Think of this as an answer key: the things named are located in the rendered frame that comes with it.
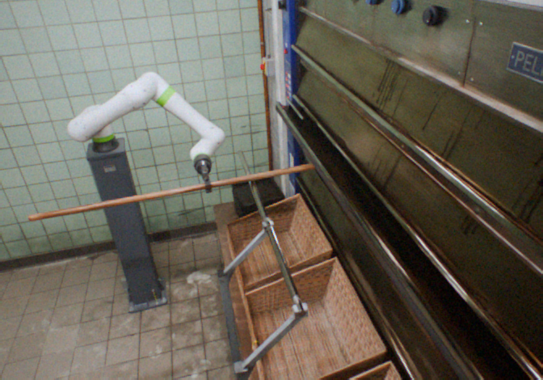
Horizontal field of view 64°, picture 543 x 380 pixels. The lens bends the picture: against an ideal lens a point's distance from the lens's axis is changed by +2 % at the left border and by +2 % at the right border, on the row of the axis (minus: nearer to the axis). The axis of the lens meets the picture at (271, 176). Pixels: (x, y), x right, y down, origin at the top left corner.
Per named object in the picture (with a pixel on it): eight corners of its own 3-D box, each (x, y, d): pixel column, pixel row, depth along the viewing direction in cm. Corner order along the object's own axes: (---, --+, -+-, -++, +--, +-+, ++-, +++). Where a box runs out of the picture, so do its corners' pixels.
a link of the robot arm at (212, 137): (165, 106, 233) (160, 109, 223) (178, 90, 231) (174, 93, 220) (216, 149, 242) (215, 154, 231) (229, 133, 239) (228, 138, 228)
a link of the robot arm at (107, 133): (84, 144, 240) (73, 112, 230) (98, 133, 253) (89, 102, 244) (105, 145, 238) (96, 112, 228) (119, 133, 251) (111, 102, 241)
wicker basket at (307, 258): (301, 228, 274) (300, 192, 260) (334, 289, 226) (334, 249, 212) (226, 243, 265) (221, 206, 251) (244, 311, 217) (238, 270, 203)
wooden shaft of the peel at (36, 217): (29, 223, 192) (27, 217, 191) (31, 219, 195) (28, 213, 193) (381, 157, 223) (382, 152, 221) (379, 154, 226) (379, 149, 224)
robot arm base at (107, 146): (94, 137, 263) (90, 128, 260) (119, 133, 267) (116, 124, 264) (91, 154, 242) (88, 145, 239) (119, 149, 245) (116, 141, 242)
